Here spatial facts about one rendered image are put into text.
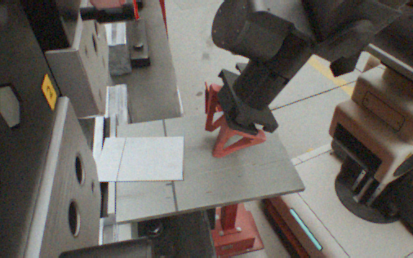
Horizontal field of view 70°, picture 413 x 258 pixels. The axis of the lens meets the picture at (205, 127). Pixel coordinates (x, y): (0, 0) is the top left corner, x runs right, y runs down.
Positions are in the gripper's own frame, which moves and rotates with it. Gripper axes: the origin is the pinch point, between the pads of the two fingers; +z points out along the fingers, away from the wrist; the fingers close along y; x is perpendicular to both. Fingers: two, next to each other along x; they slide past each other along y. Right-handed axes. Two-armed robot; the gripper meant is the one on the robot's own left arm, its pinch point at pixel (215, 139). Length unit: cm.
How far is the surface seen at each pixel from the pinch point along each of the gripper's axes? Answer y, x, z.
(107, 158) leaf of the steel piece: -1.1, -13.2, 10.1
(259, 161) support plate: 4.0, 6.2, -1.4
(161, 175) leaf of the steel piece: 3.6, -6.6, 6.1
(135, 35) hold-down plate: -58, -3, 16
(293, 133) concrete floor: -84, 116, 50
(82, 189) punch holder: 19.2, -20.9, -10.3
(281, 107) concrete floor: -110, 118, 49
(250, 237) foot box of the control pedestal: -20, 66, 66
